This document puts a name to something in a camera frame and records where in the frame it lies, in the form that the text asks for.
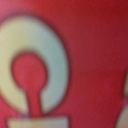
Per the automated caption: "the mac and cheese carton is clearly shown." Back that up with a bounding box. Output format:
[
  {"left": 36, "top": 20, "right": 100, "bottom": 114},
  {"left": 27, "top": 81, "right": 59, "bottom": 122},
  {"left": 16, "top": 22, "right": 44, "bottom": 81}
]
[{"left": 0, "top": 0, "right": 128, "bottom": 128}]

